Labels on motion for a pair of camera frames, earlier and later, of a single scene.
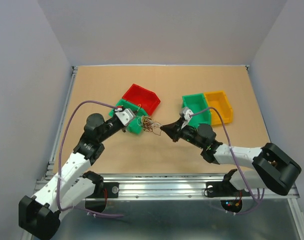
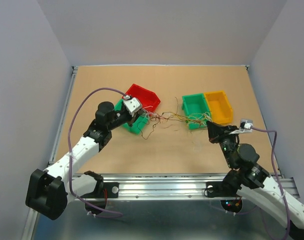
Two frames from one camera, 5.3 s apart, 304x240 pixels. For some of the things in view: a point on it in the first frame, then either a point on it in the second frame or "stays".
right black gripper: x=173 y=129 -> x=216 y=131
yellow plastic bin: x=218 y=101 stays
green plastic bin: x=197 y=104 stays
